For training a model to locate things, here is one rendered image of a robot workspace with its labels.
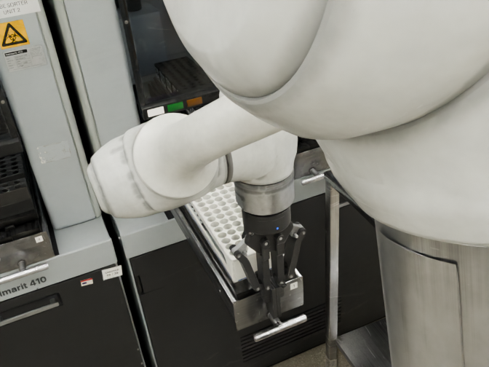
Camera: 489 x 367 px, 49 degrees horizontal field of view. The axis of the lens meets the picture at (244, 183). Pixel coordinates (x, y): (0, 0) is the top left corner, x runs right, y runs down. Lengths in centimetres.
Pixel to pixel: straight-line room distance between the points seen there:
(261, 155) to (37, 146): 63
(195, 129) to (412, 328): 36
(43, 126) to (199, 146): 69
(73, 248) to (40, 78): 38
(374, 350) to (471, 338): 134
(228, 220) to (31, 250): 45
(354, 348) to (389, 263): 134
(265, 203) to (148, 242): 56
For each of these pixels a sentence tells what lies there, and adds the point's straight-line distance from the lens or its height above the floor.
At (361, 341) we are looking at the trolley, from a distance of 157.
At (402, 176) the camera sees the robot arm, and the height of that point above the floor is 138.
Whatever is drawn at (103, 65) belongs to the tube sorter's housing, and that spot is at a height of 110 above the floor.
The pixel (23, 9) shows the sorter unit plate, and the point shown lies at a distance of 113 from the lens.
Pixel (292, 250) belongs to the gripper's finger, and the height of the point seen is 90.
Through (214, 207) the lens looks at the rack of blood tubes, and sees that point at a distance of 107.
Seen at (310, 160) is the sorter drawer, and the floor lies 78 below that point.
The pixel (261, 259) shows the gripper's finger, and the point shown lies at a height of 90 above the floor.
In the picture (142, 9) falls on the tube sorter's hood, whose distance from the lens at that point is 115.
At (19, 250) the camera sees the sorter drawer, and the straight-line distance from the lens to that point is 123.
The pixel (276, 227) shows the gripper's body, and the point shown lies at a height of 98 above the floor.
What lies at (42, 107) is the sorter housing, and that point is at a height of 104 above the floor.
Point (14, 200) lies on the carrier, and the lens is 125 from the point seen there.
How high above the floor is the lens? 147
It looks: 33 degrees down
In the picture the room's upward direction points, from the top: 6 degrees counter-clockwise
